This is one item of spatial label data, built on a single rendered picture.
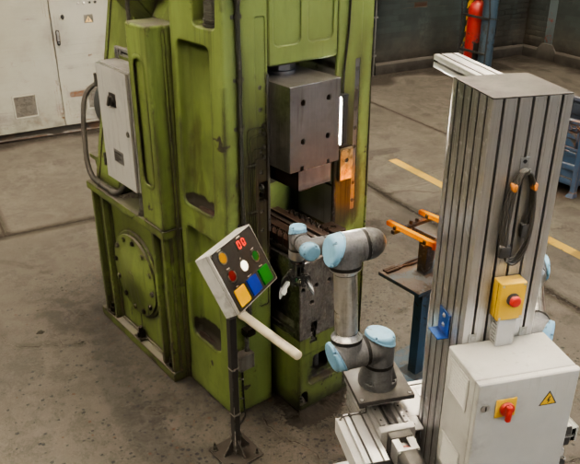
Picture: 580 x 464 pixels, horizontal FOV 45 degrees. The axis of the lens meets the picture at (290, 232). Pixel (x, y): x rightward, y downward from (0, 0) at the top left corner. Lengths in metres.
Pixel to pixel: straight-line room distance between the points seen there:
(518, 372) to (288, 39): 1.77
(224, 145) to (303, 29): 0.63
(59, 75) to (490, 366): 6.78
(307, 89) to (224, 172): 0.52
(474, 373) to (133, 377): 2.46
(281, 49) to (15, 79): 5.37
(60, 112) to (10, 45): 0.89
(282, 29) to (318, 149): 0.56
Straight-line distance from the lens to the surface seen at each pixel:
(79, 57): 8.35
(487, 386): 2.19
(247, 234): 3.08
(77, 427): 3.97
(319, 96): 3.20
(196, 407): 3.97
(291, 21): 3.23
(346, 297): 2.50
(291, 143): 3.16
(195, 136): 3.43
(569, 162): 6.86
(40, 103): 8.36
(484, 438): 2.33
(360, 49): 3.53
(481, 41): 10.58
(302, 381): 3.78
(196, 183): 3.53
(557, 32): 12.33
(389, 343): 2.65
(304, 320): 3.55
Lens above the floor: 2.54
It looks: 26 degrees down
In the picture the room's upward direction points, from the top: straight up
